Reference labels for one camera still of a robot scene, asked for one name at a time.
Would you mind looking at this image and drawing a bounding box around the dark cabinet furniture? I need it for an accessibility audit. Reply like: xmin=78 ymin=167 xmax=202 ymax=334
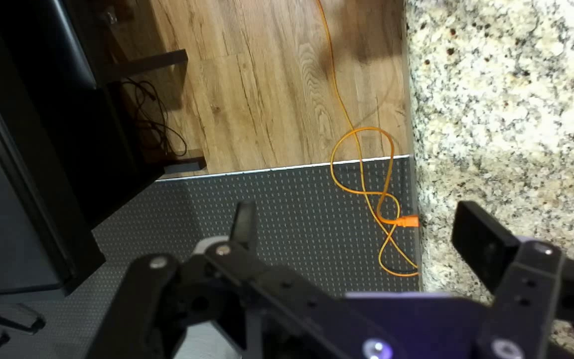
xmin=0 ymin=0 xmax=188 ymax=298

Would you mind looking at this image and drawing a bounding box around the orange extension cable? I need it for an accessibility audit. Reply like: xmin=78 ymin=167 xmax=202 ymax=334
xmin=313 ymin=0 xmax=423 ymax=278

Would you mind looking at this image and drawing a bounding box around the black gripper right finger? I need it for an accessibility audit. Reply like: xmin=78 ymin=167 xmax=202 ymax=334
xmin=451 ymin=200 xmax=521 ymax=290

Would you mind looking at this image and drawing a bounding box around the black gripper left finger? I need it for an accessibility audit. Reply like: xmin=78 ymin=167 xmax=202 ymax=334
xmin=230 ymin=200 xmax=258 ymax=250

